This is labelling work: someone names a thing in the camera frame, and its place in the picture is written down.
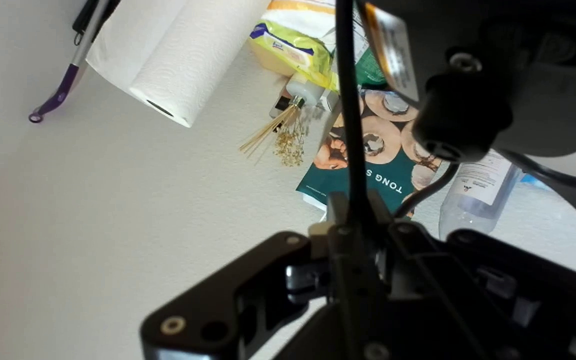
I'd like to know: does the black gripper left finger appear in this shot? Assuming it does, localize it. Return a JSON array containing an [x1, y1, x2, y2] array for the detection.
[[140, 232, 327, 360]]

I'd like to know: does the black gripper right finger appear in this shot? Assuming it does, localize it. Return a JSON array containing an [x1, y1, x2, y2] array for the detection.
[[390, 223, 576, 360]]

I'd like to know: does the black steel pressure cooker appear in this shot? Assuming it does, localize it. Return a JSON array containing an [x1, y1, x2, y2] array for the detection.
[[356, 0, 576, 208]]

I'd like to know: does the clear plastic water bottle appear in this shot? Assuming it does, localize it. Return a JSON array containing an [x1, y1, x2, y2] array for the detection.
[[438, 151, 522, 239]]

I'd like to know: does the green paper gift bag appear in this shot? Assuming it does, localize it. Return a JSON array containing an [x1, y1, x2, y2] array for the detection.
[[293, 86, 459, 214]]

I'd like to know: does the white paper towel roll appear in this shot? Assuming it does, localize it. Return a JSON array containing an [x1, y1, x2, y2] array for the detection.
[[85, 0, 270, 129]]

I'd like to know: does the yellow wipes packet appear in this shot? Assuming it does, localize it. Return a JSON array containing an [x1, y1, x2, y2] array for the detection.
[[247, 0, 337, 91]]

